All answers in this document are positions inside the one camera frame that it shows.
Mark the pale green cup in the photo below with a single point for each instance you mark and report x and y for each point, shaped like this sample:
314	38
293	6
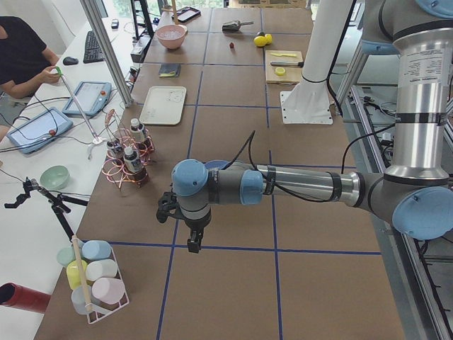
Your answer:
65	256

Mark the blue teach pendant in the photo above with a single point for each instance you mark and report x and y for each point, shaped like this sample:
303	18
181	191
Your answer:
93	96
39	131

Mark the blue cup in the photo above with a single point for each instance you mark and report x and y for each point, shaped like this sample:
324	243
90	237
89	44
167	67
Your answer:
94	250

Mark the lemon half slice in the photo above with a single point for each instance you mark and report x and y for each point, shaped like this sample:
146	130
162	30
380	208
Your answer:
280	71

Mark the black keyboard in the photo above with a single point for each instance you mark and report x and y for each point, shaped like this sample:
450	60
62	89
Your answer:
92	50

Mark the wooden cutting board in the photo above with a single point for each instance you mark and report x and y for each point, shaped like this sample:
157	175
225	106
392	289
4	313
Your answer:
293	75

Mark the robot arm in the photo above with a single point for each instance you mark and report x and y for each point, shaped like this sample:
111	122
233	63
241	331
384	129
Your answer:
411	195

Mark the pink bowl with ice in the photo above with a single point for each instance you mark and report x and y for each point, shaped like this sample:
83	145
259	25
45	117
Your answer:
172	36

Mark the pink cup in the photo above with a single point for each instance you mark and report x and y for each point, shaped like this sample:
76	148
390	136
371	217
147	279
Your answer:
108	290

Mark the yellow cup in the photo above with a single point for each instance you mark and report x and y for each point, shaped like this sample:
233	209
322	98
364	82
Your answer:
73	276

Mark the blue plate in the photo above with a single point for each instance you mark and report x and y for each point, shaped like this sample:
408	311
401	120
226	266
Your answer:
216	164

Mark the black mouse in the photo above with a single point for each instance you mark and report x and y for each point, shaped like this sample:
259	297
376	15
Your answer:
68	61

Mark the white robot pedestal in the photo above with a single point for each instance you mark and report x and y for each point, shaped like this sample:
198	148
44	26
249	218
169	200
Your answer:
308	102

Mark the copper wire bottle rack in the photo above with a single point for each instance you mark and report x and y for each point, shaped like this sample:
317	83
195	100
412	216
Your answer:
119	137

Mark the aluminium frame post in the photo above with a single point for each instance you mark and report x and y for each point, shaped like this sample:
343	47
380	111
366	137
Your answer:
94	18

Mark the yellow plastic knife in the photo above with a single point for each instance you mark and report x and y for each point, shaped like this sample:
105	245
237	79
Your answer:
283	54

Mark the tea bottle white cap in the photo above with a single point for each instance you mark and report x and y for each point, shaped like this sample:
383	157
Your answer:
138	133

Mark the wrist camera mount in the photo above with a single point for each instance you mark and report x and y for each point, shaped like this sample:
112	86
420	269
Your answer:
168	206

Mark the light blue-grey cup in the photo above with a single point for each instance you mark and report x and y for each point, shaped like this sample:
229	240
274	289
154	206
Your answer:
78	301

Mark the yellow lemon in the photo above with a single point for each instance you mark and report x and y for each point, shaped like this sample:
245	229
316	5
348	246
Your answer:
259	41
269	38

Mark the seated person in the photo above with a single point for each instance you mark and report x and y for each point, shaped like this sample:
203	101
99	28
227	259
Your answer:
26	61

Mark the white wire cup rack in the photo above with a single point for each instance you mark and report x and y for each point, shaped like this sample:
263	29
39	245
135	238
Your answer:
97	310

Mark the green bowl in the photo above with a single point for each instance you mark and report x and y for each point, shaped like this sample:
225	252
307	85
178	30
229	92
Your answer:
55	178

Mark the metal scoop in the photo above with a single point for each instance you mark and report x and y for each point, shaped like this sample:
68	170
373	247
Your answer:
234	26

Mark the red cylinder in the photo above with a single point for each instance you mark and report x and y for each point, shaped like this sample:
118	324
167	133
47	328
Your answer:
24	298

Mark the white cup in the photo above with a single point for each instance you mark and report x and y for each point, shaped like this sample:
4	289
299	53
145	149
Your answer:
106	268

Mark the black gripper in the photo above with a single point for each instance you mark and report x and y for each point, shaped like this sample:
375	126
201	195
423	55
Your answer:
197	224

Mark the cream bear tray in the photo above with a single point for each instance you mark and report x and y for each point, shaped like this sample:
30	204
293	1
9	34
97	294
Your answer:
163	105

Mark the steel cylinder black cap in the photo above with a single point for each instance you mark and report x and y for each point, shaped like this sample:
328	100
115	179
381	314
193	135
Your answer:
287	64

